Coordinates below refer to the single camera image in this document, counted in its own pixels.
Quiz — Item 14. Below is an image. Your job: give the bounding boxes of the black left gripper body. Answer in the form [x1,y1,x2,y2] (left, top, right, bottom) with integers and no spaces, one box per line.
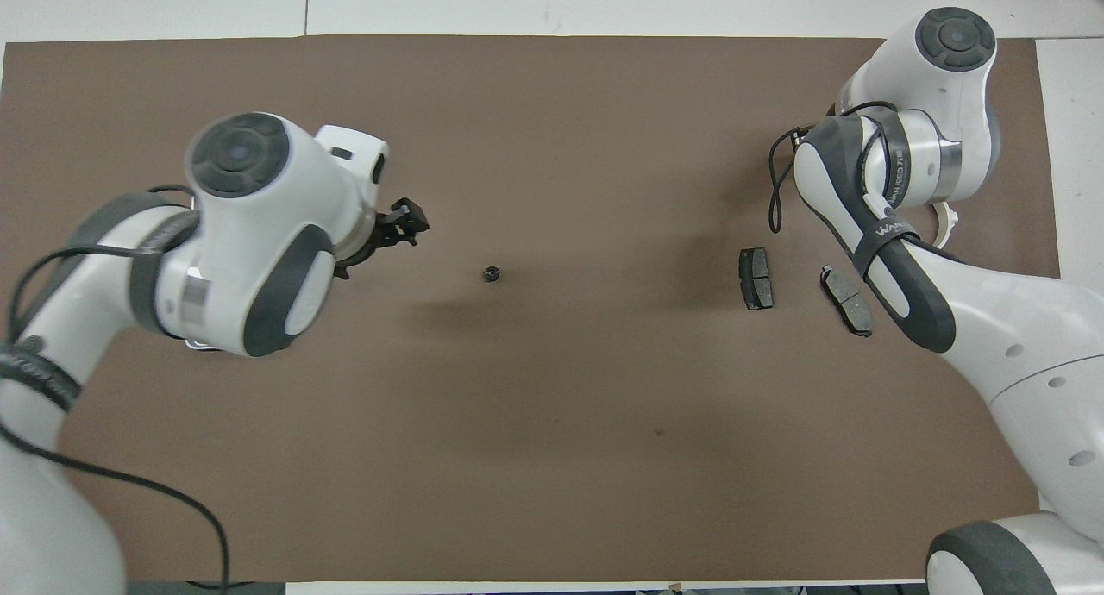
[332,207,413,279]

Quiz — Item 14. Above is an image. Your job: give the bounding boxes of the short grey brake pad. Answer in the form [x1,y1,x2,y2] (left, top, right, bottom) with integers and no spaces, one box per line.
[738,247,775,311]

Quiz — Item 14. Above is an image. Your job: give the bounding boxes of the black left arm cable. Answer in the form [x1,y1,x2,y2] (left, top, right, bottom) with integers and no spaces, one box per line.
[0,184,232,595]

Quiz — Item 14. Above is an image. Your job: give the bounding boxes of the white half ring bracket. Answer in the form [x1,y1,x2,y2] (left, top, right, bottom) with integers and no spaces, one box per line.
[930,200,961,253]

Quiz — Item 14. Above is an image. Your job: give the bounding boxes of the long grey brake pad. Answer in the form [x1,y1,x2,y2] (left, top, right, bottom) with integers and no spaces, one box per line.
[819,265,875,338]

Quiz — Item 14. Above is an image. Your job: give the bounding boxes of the brown table mat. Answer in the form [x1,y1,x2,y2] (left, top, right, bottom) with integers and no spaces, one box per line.
[0,34,1097,584]

